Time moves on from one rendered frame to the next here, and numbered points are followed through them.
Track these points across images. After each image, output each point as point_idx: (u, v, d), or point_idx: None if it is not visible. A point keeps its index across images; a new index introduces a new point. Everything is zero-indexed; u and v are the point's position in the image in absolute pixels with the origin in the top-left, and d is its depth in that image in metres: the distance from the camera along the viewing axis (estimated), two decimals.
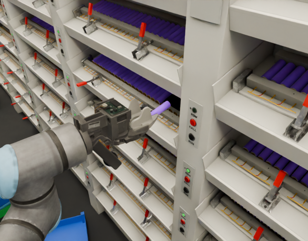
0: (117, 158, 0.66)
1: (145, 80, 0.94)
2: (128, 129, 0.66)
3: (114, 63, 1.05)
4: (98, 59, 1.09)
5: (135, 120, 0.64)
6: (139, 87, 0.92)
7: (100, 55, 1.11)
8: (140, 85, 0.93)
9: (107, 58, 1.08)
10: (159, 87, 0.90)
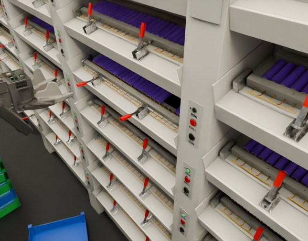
0: (26, 124, 0.73)
1: (145, 80, 0.94)
2: (35, 97, 0.72)
3: (114, 63, 1.05)
4: (98, 59, 1.09)
5: (39, 91, 0.70)
6: (139, 87, 0.92)
7: (100, 55, 1.11)
8: (140, 85, 0.93)
9: (107, 58, 1.08)
10: (159, 87, 0.90)
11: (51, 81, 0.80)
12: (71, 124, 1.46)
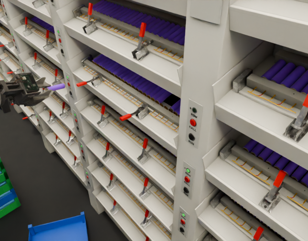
0: (10, 108, 0.91)
1: (145, 80, 0.94)
2: None
3: (114, 63, 1.05)
4: (98, 59, 1.09)
5: (38, 94, 0.90)
6: (139, 87, 0.92)
7: (100, 55, 1.11)
8: (140, 85, 0.93)
9: (107, 58, 1.08)
10: (159, 87, 0.90)
11: (46, 86, 0.97)
12: (71, 124, 1.46)
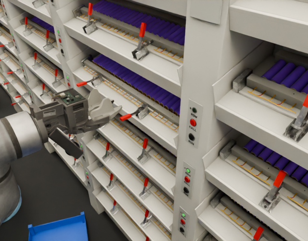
0: (78, 147, 0.68)
1: (145, 80, 0.94)
2: (88, 119, 0.67)
3: (114, 63, 1.05)
4: (98, 59, 1.09)
5: (94, 110, 0.65)
6: (139, 87, 0.92)
7: (100, 55, 1.11)
8: (140, 85, 0.93)
9: (107, 58, 1.08)
10: (159, 87, 0.90)
11: None
12: None
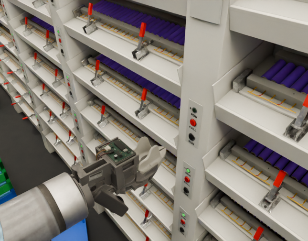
0: (123, 204, 0.58)
1: None
2: (135, 172, 0.57)
3: None
4: (101, 57, 1.10)
5: (143, 161, 0.56)
6: (142, 84, 0.93)
7: None
8: (143, 82, 0.93)
9: None
10: None
11: None
12: (71, 124, 1.46)
